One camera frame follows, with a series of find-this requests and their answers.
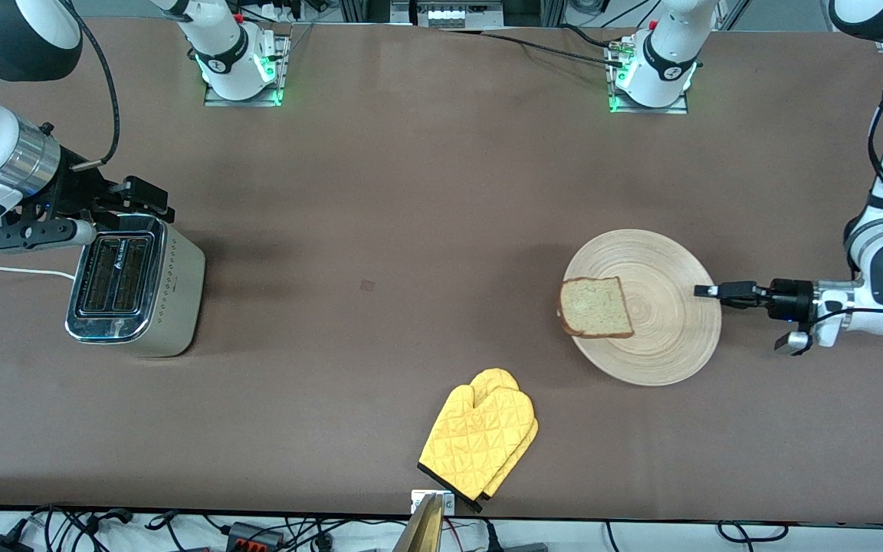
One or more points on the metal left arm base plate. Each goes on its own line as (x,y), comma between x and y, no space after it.
(683,103)

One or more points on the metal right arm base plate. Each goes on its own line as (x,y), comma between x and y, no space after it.
(282,73)

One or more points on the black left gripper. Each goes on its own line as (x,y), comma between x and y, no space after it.
(785,298)

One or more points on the small metal camera bracket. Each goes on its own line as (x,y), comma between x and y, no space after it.
(448,502)

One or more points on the round wooden plate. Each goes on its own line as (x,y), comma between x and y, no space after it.
(664,322)

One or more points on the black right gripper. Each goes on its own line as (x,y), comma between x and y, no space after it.
(78,192)

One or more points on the silver two-slot toaster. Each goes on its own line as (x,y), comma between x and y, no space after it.
(135,287)

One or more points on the white power strip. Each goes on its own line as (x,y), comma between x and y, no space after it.
(453,15)

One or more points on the black red connector block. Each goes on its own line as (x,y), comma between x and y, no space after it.
(254,535)

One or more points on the brown bread slice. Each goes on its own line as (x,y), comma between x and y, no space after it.
(596,308)

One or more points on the black power adapter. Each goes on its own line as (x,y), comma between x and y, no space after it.
(1,545)

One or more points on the tan pointed bar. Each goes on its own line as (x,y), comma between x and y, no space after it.
(422,529)

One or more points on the yellow quilted oven mitt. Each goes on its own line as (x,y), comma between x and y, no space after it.
(472,441)
(497,378)

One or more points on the black plug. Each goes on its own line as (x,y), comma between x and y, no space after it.
(518,546)

